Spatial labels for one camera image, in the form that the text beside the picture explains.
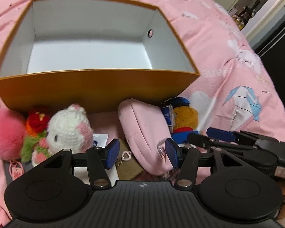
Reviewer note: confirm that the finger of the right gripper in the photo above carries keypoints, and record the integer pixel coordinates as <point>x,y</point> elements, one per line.
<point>223,139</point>

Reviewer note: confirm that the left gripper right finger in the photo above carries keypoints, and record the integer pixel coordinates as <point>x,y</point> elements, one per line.
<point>186,160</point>

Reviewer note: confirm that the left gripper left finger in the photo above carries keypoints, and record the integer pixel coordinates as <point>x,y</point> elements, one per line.
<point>98,161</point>

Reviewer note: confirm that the brown blue plush doll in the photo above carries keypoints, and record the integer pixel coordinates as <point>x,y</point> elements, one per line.
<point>180,118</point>

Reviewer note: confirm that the white pink crochet bunny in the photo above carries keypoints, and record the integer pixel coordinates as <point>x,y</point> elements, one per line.
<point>67,129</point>

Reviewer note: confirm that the pink zip pouch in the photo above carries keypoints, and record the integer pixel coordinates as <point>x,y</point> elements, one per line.
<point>145,130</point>

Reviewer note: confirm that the gold cardboard gift box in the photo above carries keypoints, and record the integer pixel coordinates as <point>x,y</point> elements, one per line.
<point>131,169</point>

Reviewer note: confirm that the pink printed bed sheet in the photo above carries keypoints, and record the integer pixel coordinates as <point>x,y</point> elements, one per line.
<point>222,55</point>

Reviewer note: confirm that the orange crochet fruit toy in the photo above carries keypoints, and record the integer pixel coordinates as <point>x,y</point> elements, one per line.
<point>36,123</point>

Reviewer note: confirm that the pink loop keyring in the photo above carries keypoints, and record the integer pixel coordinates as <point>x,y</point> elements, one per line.
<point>16,169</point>

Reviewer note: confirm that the pink fluffy pom-pom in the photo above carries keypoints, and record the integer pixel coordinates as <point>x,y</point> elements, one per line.
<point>12,133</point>

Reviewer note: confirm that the orange cardboard storage box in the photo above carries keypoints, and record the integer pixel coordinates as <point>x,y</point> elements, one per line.
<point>96,53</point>

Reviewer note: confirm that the pink heart keychain charm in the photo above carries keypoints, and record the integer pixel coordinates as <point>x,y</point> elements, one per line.
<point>125,157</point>

